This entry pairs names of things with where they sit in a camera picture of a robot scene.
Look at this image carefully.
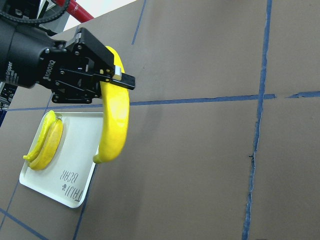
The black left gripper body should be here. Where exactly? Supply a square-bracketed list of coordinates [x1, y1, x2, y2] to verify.
[0, 22, 100, 104]

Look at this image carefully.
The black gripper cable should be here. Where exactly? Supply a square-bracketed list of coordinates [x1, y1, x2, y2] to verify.
[0, 4, 73, 26]

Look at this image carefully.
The red cylinder bottle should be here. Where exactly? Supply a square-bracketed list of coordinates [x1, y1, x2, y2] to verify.
[66, 0, 94, 23]

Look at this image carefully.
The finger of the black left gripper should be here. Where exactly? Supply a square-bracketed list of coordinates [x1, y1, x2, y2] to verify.
[74, 27, 122, 75]
[93, 73, 136, 90]

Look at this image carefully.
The white bear tray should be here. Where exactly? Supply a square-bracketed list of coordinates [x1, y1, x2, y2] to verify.
[19, 112, 103, 208]

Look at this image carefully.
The yellow banana bunch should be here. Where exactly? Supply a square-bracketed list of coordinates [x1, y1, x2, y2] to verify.
[92, 45, 131, 164]
[28, 118, 64, 171]

